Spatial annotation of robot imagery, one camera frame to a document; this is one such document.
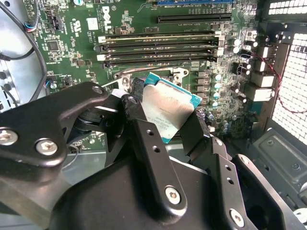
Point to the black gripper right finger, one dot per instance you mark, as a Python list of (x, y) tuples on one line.
[(227, 187)]

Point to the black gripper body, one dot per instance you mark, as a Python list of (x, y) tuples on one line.
[(108, 203)]

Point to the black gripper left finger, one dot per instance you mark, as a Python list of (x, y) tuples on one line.
[(36, 115)]

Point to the metal socket cover frame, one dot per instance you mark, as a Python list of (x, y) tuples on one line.
[(117, 92)]

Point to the silver CPU chip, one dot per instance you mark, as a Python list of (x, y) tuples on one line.
[(168, 107)]

